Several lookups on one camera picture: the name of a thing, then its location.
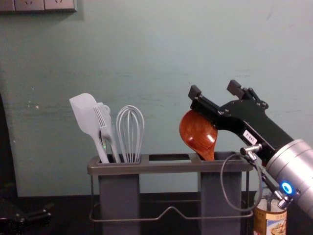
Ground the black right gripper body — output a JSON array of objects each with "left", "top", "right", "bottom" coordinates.
[{"left": 217, "top": 99, "right": 294, "bottom": 165}]

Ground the brown wooden spoon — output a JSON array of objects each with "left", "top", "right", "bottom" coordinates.
[{"left": 179, "top": 109, "right": 219, "bottom": 162}]

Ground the black table cloth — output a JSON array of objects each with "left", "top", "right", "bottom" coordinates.
[{"left": 0, "top": 192, "right": 313, "bottom": 235}]

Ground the black curved panel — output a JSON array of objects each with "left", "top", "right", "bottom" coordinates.
[{"left": 0, "top": 92, "right": 19, "bottom": 198}]

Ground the dark grey utensil rack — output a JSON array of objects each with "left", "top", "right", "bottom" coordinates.
[{"left": 87, "top": 151, "right": 255, "bottom": 235}]

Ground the white silicone whisk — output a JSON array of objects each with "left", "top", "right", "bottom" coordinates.
[{"left": 115, "top": 105, "right": 145, "bottom": 164}]

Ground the white slotted turner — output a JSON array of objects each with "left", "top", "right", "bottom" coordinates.
[{"left": 94, "top": 101, "right": 122, "bottom": 164}]

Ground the glass bottle with yellow label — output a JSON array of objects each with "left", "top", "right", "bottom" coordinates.
[{"left": 252, "top": 187, "right": 288, "bottom": 235}]

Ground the white silicone spatula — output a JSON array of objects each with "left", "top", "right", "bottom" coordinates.
[{"left": 69, "top": 93, "right": 111, "bottom": 164}]

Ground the thin dark gripper cable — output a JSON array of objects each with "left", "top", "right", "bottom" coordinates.
[{"left": 220, "top": 143, "right": 294, "bottom": 212}]

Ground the grey wall socket panel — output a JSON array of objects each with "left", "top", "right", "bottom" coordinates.
[{"left": 0, "top": 0, "right": 78, "bottom": 13}]

